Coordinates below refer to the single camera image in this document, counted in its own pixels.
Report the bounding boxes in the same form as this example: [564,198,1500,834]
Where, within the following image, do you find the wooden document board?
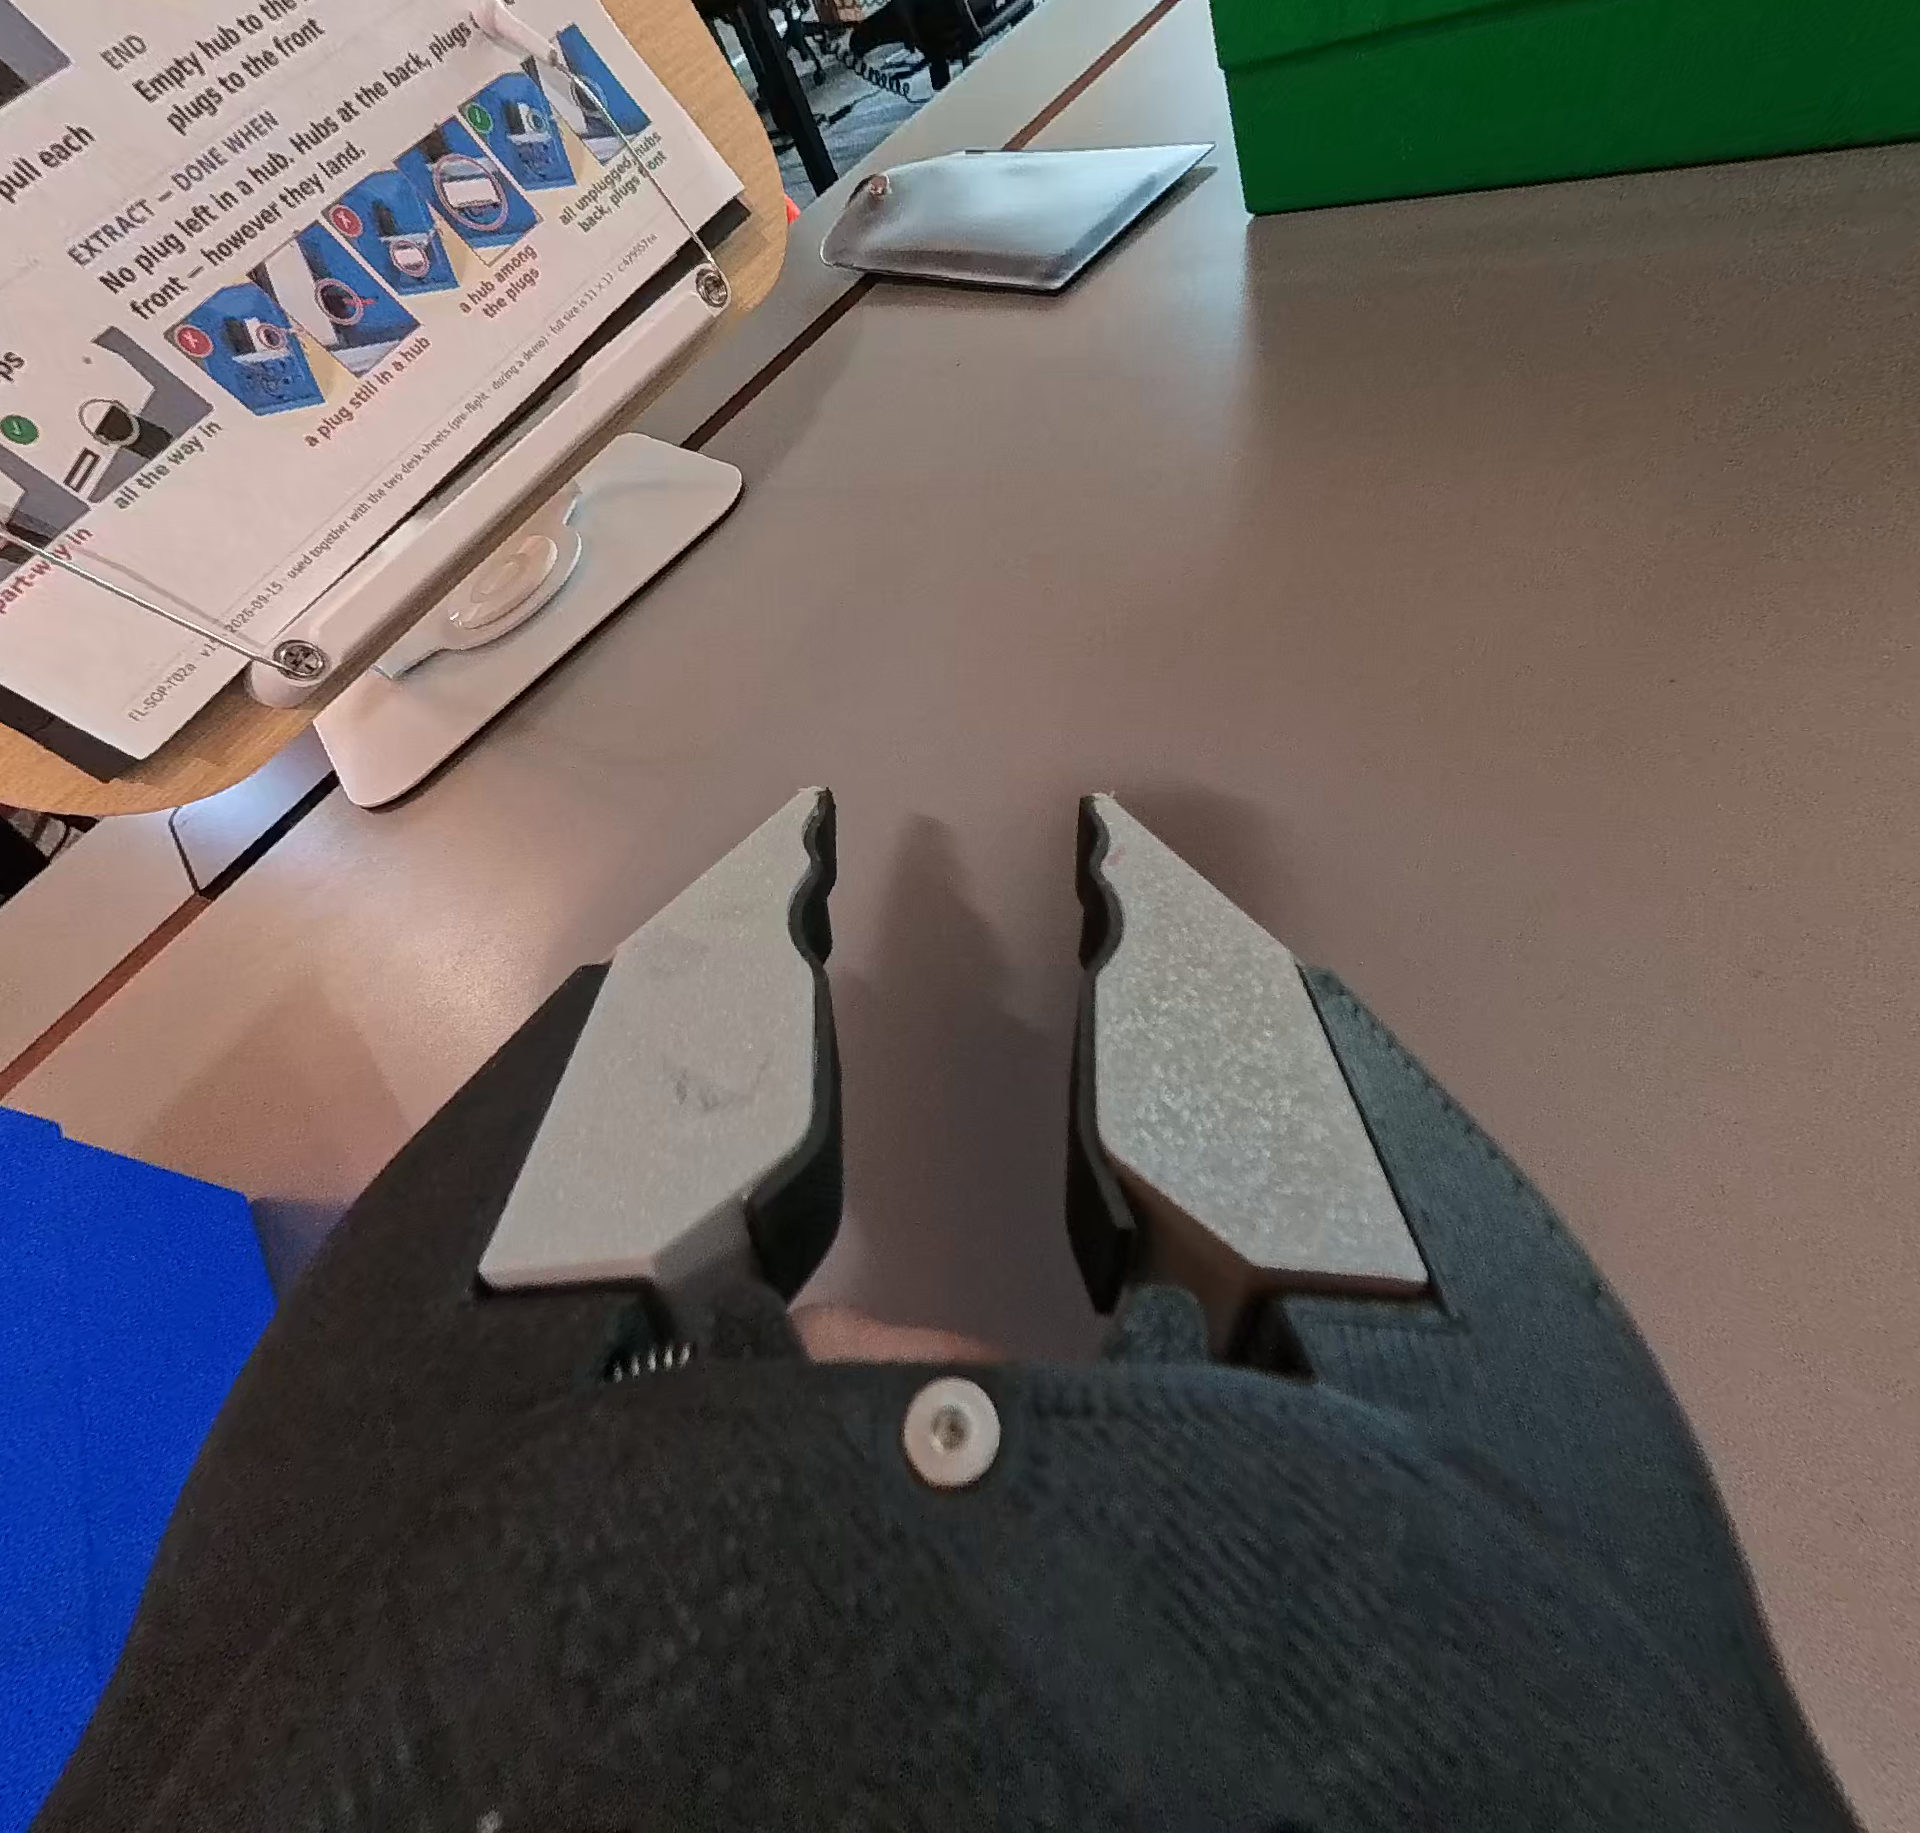
[0,0,791,815]

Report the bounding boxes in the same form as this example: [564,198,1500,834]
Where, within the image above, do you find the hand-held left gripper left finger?
[477,785,842,1303]

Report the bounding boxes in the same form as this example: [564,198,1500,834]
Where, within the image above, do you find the green plastic bin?
[1190,0,1920,217]

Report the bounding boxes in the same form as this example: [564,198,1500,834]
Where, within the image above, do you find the blue plastic bin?
[0,1104,280,1833]

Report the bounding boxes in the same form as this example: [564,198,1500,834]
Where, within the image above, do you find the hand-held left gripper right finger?
[1069,787,1429,1316]

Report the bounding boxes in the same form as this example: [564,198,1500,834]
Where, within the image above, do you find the silver foil pouch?
[821,142,1214,294]

